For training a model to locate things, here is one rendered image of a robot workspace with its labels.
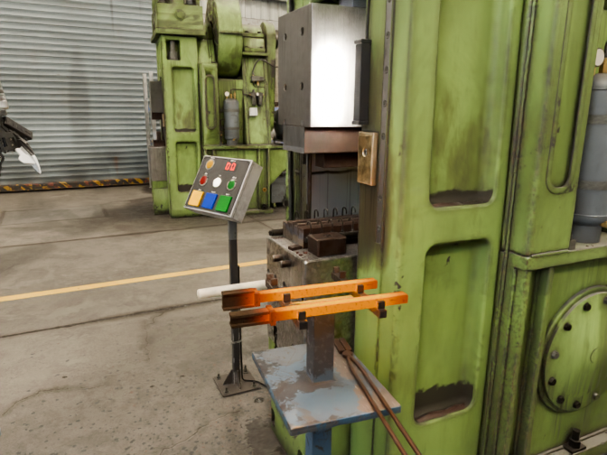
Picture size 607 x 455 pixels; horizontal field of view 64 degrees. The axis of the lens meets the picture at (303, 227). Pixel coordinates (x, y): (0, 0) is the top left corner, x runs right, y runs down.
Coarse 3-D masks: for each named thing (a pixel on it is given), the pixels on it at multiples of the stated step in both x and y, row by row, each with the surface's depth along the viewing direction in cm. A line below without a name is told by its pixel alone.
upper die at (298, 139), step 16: (288, 128) 185; (304, 128) 172; (320, 128) 175; (336, 128) 177; (352, 128) 180; (288, 144) 186; (304, 144) 174; (320, 144) 176; (336, 144) 179; (352, 144) 182
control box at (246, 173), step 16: (208, 160) 237; (224, 160) 230; (240, 160) 223; (208, 176) 233; (224, 176) 226; (240, 176) 219; (256, 176) 222; (224, 192) 222; (240, 192) 217; (192, 208) 231; (240, 208) 218
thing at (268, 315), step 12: (336, 300) 121; (348, 300) 121; (360, 300) 121; (372, 300) 122; (384, 300) 123; (396, 300) 124; (240, 312) 112; (252, 312) 112; (264, 312) 113; (276, 312) 114; (288, 312) 115; (312, 312) 117; (324, 312) 118; (336, 312) 119; (240, 324) 112; (252, 324) 112
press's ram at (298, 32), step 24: (288, 24) 176; (312, 24) 160; (336, 24) 163; (360, 24) 167; (288, 48) 178; (312, 48) 162; (336, 48) 165; (288, 72) 180; (312, 72) 163; (336, 72) 167; (288, 96) 182; (312, 96) 165; (336, 96) 169; (288, 120) 184; (312, 120) 167; (336, 120) 171
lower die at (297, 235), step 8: (344, 216) 204; (352, 216) 200; (288, 224) 193; (304, 224) 186; (312, 224) 187; (320, 224) 189; (328, 224) 189; (336, 224) 189; (344, 224) 189; (288, 232) 194; (296, 232) 187; (304, 232) 181; (312, 232) 183; (320, 232) 184; (328, 232) 186; (296, 240) 188; (352, 240) 191; (304, 248) 183
